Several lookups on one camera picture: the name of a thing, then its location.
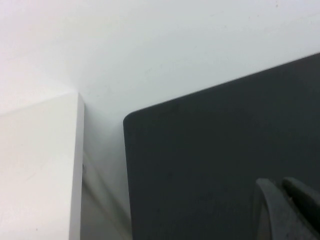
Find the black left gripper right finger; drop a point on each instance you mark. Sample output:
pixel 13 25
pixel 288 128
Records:
pixel 307 202

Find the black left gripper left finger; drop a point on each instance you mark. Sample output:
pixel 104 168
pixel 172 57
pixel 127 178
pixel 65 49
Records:
pixel 277 212

